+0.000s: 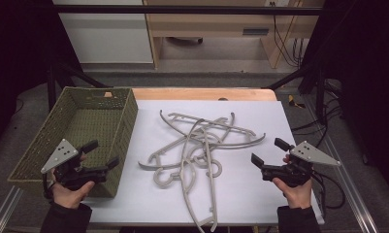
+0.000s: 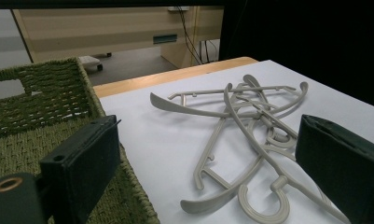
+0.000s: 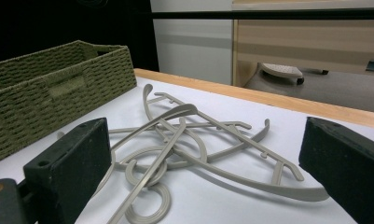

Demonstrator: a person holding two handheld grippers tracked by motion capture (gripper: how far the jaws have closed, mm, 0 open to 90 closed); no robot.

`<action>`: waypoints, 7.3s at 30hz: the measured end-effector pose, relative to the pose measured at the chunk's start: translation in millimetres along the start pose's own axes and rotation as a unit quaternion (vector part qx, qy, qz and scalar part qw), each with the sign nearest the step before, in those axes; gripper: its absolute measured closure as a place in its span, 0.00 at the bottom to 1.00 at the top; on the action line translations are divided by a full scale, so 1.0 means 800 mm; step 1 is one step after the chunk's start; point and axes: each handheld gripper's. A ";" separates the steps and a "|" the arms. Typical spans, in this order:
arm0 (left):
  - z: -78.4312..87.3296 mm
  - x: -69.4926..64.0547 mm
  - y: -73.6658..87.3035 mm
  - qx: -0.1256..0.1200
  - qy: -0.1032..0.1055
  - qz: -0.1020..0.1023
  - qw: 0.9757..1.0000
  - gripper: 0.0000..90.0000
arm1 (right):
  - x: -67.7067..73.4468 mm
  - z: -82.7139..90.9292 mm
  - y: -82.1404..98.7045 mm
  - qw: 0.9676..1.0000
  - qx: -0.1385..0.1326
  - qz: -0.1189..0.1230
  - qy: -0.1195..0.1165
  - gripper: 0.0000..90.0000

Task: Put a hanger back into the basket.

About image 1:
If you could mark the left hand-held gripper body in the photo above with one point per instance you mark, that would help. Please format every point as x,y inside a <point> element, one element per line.
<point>61,154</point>

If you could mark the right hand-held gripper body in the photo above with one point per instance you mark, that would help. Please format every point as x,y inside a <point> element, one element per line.
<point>311,154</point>

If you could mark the green woven basket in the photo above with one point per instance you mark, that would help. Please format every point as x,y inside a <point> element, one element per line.
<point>95,123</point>

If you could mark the grey plastic clothes hanger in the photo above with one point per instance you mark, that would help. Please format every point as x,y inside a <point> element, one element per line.
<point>211,122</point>
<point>169,146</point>
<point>211,194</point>

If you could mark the person's right hand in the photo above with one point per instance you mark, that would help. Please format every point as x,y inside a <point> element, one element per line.
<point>298,195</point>

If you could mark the person's left hand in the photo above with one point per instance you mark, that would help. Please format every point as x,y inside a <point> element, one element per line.
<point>71,197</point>

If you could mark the white table sheet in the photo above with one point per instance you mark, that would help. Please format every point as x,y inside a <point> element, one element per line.
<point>247,194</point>

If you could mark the yellow and black tool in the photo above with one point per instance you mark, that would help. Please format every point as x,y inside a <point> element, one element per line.
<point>292,102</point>

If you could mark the black metal stand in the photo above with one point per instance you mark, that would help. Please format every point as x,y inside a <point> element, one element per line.
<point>54,84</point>
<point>318,87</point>

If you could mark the black curtain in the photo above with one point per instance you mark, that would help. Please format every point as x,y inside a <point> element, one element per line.
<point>370,81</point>
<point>17,48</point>

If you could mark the white cabinet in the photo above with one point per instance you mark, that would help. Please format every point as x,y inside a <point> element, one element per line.
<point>108,39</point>

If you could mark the light wooden desk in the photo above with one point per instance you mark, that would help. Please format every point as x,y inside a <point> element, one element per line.
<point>208,24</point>

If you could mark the aluminium rail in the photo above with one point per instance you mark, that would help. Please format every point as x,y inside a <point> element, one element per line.
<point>350,181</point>
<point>4,210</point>

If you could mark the black horizontal frame bar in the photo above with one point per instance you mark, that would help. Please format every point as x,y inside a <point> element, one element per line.
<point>182,9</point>

